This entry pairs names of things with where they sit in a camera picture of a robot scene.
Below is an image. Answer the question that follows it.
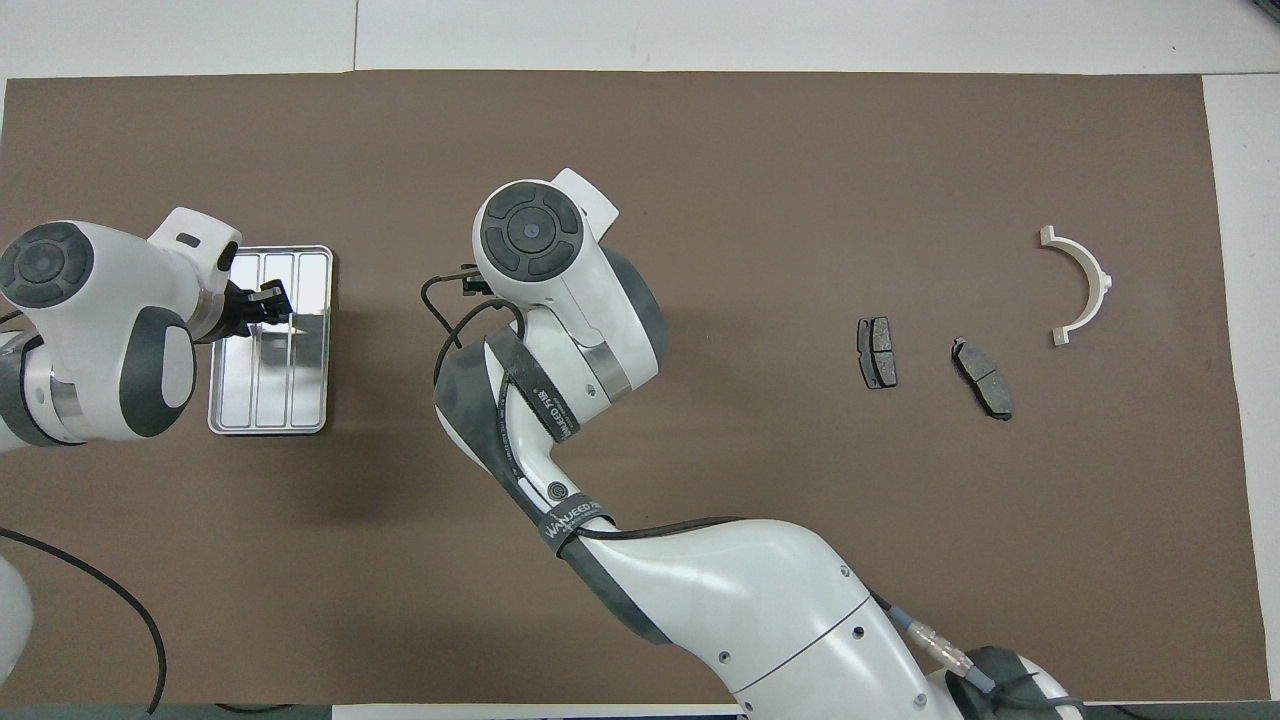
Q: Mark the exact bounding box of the silver ribbed metal tray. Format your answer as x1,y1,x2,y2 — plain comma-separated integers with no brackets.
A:
207,245,335,437

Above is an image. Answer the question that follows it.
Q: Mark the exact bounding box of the long dark grey brake pad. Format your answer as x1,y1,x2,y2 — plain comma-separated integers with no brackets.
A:
950,336,1014,422

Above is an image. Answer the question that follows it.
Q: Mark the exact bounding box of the white half ring clamp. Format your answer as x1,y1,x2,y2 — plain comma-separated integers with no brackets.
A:
1038,225,1114,349

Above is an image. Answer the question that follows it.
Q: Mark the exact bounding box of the short dark grey brake pad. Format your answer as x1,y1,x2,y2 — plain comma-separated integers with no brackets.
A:
856,316,899,391

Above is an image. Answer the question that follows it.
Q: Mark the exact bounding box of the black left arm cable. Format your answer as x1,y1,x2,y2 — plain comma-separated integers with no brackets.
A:
0,526,167,717

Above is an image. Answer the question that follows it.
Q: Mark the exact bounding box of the brown paper table mat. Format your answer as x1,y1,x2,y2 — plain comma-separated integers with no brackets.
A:
0,70,1271,706

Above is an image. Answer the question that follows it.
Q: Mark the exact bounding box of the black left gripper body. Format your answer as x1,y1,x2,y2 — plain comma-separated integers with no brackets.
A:
210,281,267,344

